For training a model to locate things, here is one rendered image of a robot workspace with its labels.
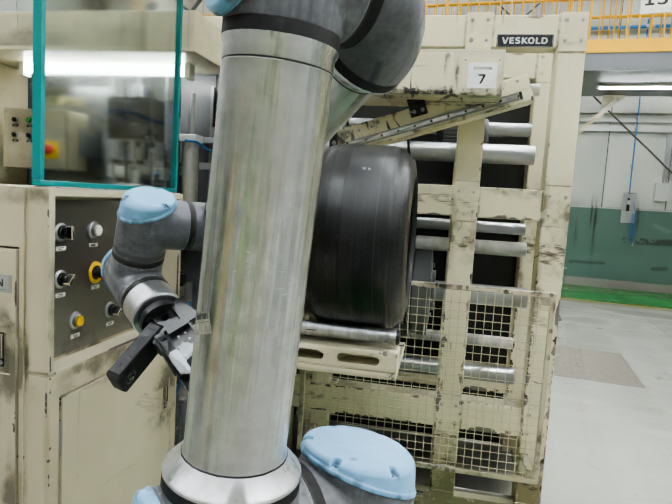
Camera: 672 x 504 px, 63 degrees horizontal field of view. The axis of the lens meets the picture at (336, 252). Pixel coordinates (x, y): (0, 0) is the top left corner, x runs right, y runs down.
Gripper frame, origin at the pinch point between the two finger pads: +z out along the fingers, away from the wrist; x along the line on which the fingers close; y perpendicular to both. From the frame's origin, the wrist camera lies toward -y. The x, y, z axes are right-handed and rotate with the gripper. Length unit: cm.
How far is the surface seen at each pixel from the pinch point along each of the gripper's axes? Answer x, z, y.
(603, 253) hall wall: 665, -244, 735
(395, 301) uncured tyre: 45, -23, 58
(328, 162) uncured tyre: 18, -55, 63
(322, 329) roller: 55, -36, 41
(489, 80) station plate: 18, -55, 127
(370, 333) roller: 55, -25, 51
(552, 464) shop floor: 212, 6, 136
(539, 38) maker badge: 22, -66, 168
